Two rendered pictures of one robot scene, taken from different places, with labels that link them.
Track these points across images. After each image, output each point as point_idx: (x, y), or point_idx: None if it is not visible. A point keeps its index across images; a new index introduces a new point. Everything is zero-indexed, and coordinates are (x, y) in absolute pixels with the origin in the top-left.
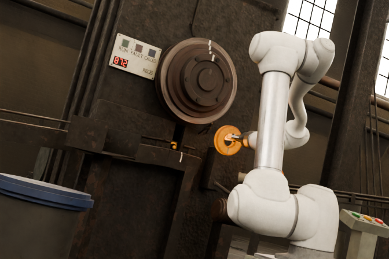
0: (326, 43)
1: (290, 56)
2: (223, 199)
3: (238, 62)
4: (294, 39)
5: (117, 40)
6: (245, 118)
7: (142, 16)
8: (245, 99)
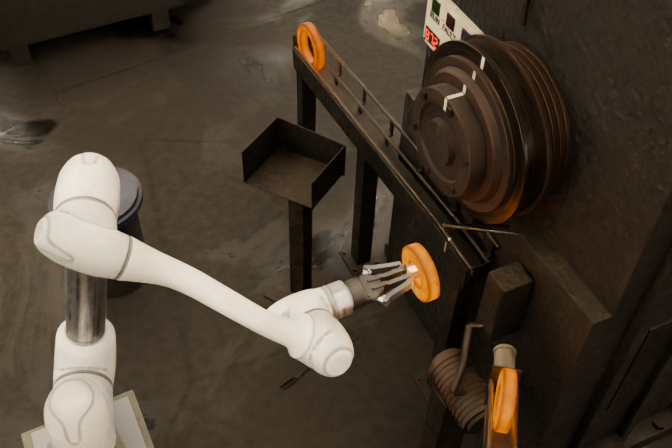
0: (37, 229)
1: None
2: (442, 356)
3: (615, 121)
4: (55, 194)
5: None
6: (617, 259)
7: None
8: (621, 217)
